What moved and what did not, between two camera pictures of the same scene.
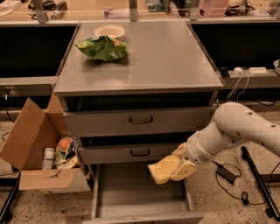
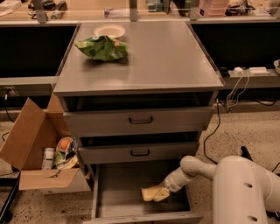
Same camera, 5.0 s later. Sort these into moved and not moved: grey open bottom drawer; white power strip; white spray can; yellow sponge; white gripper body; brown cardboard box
Moved: white gripper body; yellow sponge
Not moved: white power strip; grey open bottom drawer; brown cardboard box; white spray can
